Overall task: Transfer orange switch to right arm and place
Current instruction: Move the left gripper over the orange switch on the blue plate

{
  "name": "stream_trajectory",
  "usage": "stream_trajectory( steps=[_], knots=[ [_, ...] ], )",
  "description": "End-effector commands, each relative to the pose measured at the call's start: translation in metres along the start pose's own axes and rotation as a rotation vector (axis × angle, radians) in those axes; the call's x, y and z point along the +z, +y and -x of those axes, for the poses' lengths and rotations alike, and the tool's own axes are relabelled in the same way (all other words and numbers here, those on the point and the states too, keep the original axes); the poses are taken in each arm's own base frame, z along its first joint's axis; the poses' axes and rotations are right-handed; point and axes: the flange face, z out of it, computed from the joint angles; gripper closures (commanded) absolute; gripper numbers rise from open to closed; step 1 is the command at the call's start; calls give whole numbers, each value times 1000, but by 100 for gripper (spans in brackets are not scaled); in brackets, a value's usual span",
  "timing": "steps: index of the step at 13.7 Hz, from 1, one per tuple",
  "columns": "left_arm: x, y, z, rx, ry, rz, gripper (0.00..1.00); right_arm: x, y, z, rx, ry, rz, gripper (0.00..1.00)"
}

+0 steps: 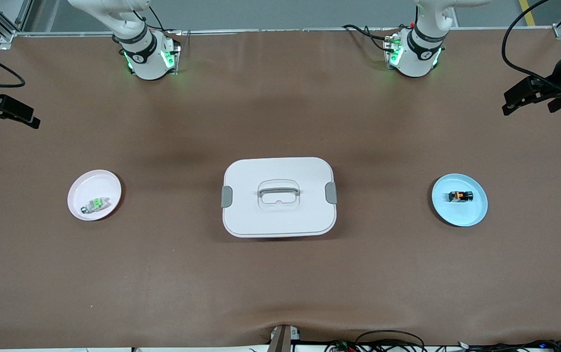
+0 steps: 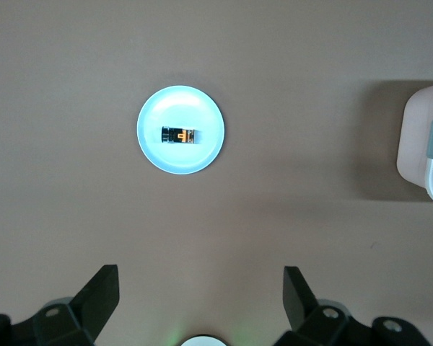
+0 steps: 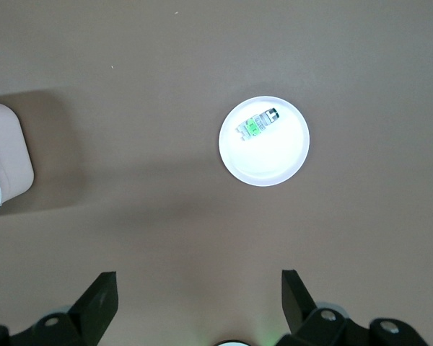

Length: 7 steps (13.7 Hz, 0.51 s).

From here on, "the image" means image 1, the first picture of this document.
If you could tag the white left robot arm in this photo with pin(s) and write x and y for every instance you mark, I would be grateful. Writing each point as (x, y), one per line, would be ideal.
(415, 58)

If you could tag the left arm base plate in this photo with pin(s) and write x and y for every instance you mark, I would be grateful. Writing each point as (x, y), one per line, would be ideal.
(389, 46)

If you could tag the orange and black switch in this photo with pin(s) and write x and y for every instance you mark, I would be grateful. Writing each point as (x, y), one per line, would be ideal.
(461, 196)

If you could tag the green and white switch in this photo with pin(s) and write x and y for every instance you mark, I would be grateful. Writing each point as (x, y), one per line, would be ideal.
(95, 204)

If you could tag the silver table edge rail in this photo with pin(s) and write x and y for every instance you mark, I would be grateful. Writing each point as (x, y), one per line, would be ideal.
(285, 30)

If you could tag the brown table mat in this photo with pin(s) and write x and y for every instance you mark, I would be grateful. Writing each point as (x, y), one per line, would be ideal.
(280, 274)

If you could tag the metal table clamp bracket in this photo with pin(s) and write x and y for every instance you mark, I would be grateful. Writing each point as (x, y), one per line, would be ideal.
(280, 342)

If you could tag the upright aluminium frame post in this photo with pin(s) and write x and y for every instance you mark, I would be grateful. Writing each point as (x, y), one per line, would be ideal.
(25, 12)

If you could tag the pink round plate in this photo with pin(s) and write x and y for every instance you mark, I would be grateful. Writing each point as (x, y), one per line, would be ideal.
(99, 186)

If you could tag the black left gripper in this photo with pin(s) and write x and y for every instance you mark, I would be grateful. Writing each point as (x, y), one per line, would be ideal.
(552, 91)

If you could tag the white lidded container box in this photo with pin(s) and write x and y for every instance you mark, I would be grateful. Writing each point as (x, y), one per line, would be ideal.
(300, 215)

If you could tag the light blue round plate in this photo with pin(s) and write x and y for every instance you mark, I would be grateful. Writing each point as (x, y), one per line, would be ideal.
(456, 215)

